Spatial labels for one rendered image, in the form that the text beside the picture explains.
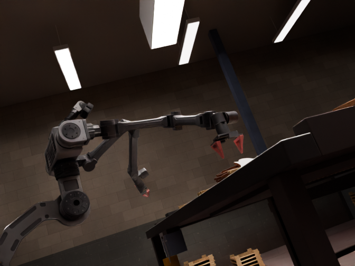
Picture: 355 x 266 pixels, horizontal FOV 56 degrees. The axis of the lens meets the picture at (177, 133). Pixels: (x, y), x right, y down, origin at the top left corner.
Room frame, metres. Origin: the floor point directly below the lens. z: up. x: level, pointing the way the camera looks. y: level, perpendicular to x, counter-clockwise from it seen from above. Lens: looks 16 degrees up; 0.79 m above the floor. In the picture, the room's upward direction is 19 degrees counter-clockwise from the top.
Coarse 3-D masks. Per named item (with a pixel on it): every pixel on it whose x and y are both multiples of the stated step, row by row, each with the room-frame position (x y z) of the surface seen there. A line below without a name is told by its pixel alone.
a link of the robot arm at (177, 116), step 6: (174, 114) 1.79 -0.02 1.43; (180, 114) 1.80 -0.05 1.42; (198, 114) 1.55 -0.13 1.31; (204, 114) 1.50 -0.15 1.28; (174, 120) 1.79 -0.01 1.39; (180, 120) 1.73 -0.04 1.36; (186, 120) 1.66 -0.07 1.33; (192, 120) 1.61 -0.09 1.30; (198, 120) 1.56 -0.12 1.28; (204, 120) 1.51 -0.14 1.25; (180, 126) 1.82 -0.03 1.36; (204, 126) 1.52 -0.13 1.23
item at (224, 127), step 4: (220, 124) 1.45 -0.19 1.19; (224, 124) 1.45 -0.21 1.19; (216, 128) 1.46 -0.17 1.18; (220, 128) 1.45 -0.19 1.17; (224, 128) 1.45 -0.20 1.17; (228, 128) 1.46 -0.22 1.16; (220, 132) 1.45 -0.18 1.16; (224, 132) 1.45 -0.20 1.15; (228, 132) 1.45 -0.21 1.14; (216, 136) 1.44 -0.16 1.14; (220, 136) 1.44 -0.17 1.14; (224, 136) 1.44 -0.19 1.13
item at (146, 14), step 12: (144, 0) 3.17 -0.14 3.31; (168, 0) 3.43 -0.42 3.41; (180, 0) 3.07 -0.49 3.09; (144, 12) 3.35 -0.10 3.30; (168, 12) 3.58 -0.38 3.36; (180, 12) 3.20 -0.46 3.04; (144, 24) 3.55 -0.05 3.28; (156, 24) 3.70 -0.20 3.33; (168, 24) 3.73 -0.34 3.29; (180, 24) 3.37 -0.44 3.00; (156, 36) 3.68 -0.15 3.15; (168, 36) 3.72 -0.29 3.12
